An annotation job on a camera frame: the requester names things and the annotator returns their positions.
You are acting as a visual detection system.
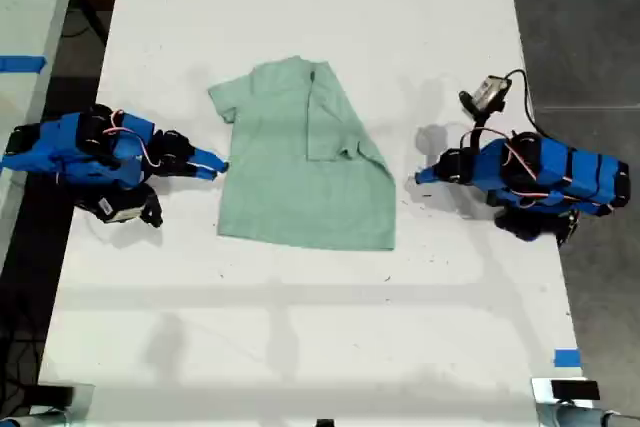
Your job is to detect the pale green T-shirt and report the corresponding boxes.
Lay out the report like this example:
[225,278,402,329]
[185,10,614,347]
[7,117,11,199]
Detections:
[207,54,399,253]

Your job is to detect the long blue tape strip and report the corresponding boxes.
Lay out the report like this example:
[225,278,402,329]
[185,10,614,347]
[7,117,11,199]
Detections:
[0,55,49,74]

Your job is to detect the white side table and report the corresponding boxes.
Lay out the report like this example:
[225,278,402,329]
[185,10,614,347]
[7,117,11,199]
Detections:
[0,0,84,268]

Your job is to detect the small blue tape piece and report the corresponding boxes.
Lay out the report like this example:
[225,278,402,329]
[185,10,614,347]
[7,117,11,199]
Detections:
[553,348,583,369]

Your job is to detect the small white and black box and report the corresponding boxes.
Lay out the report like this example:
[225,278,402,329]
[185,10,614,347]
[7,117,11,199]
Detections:
[530,377,602,405]

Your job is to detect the small grey and black box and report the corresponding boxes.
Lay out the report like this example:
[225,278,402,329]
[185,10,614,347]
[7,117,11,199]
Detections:
[33,382,97,416]

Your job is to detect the red and white wire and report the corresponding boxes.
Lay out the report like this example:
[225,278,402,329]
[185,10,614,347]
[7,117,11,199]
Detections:
[460,127,606,208]
[102,109,157,169]

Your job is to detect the short black camera stalk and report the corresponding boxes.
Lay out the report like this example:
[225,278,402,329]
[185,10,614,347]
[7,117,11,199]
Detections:
[135,182,165,229]
[468,111,490,149]

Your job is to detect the black camera box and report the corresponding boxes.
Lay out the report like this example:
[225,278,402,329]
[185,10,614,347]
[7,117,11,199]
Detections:
[92,194,145,225]
[458,74,515,121]

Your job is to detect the black camera cable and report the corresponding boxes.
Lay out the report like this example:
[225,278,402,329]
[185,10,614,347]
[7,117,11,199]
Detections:
[505,68,549,141]

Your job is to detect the dark floor cables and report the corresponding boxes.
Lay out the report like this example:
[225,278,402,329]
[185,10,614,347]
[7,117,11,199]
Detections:
[0,331,49,401]

